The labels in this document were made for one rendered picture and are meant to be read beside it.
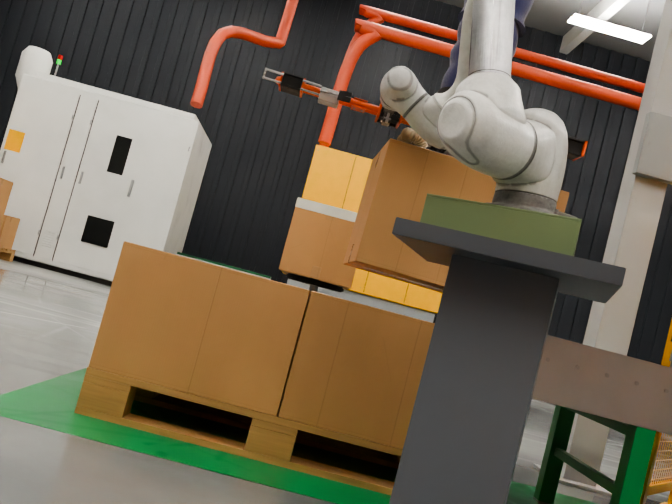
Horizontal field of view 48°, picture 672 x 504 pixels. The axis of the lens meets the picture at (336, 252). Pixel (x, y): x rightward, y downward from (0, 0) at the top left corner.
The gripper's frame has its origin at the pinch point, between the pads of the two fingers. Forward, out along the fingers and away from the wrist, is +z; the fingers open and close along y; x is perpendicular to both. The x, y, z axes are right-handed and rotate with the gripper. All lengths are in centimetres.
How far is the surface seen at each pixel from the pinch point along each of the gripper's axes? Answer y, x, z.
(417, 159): 17.5, 12.1, -22.6
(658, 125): -52, 127, 88
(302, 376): 92, -5, -21
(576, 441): 100, 126, 94
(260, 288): 69, -25, -21
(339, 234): 31, -4, 146
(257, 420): 108, -15, -21
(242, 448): 118, -17, -19
